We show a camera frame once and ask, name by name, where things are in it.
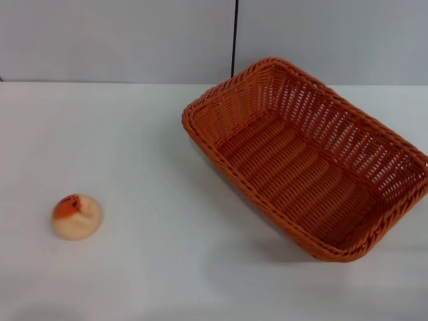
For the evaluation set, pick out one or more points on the orange woven plastic basket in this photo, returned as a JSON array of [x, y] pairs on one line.
[[294, 174]]

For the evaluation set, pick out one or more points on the round bun with orange top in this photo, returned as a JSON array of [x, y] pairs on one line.
[[75, 220]]

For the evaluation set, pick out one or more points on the black vertical wall strip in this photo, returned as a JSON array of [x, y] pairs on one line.
[[234, 36]]

